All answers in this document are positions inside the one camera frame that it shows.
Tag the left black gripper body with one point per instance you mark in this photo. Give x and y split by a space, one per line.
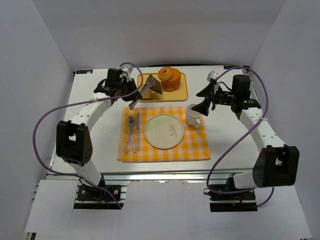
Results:
127 88

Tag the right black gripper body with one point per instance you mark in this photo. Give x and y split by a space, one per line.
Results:
213 98

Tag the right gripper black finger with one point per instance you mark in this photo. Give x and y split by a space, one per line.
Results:
207 91
203 107

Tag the brown chocolate croissant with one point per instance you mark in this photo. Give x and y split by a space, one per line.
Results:
157 86

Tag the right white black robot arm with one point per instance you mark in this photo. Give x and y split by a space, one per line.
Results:
277 163

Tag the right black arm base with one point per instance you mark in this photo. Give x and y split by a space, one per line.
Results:
227 203

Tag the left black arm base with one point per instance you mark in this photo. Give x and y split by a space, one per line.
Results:
90 198

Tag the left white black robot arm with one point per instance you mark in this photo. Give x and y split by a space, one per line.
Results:
73 140

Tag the toast bread slice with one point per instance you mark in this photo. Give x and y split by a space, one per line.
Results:
147 95

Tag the white ceramic mug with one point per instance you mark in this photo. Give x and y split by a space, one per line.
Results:
192 118

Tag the silver table knife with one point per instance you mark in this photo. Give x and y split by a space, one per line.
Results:
138 131

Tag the silver fork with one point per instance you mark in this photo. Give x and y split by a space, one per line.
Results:
130 137

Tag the yellow plastic tray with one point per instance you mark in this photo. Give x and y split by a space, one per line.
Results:
179 95

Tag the right blue table label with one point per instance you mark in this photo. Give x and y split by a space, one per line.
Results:
227 67

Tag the blue table label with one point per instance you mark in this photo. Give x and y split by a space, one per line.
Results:
84 71
227 67

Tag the left blue table label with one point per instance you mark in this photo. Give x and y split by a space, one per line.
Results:
84 71

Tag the orange round bun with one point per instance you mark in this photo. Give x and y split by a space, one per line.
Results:
173 83

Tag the orange glazed donut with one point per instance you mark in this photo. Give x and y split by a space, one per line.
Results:
165 73

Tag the pale green ceramic plate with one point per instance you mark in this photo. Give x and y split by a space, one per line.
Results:
164 131

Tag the yellow checkered cloth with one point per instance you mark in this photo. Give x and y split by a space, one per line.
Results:
193 146

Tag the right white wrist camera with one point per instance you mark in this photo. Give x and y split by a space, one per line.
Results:
214 80

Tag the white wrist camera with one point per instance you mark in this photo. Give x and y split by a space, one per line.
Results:
126 71
214 80

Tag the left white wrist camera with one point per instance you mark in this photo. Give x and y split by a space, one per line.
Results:
126 71

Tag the aluminium table frame rail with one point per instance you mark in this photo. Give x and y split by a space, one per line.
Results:
218 175

